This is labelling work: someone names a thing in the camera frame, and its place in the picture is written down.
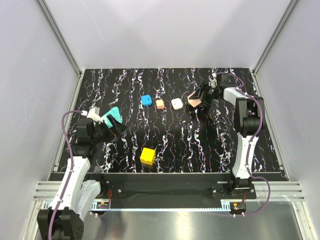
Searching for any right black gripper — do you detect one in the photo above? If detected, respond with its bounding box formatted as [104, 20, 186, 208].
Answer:
[189, 81, 219, 108]

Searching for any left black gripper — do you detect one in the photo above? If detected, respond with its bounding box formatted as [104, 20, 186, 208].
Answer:
[91, 114, 128, 145]

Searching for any beige wooden plug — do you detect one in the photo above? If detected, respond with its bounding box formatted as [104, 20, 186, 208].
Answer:
[187, 91, 202, 108]

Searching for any teal socket block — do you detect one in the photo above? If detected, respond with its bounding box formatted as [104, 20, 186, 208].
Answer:
[101, 106, 123, 129]

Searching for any pink plug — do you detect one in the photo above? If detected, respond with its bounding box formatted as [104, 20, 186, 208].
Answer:
[155, 99, 166, 110]

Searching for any blue plug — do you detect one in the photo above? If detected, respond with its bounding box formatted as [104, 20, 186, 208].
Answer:
[141, 94, 153, 107]

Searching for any yellow cube socket adapter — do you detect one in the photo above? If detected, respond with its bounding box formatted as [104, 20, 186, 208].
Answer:
[140, 147, 156, 166]

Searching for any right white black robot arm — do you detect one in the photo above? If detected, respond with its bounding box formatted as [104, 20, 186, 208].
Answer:
[187, 81, 265, 199]

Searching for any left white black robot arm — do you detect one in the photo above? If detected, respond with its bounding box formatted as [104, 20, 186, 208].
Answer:
[37, 113, 127, 240]

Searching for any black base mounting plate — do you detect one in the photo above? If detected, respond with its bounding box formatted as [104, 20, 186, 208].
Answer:
[85, 173, 257, 210]

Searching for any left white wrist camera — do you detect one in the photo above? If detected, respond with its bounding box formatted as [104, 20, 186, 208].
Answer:
[81, 106, 103, 124]

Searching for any left aluminium frame post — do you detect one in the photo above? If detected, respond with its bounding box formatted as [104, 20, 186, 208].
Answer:
[35, 0, 82, 77]

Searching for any aluminium frame post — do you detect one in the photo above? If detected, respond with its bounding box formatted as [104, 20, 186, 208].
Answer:
[252, 0, 300, 75]
[35, 0, 82, 77]

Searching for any aluminium rail front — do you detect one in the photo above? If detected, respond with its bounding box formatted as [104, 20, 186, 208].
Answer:
[32, 182, 306, 213]

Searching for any right aluminium frame post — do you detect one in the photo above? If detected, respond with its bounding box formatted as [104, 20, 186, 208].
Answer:
[252, 0, 300, 75]

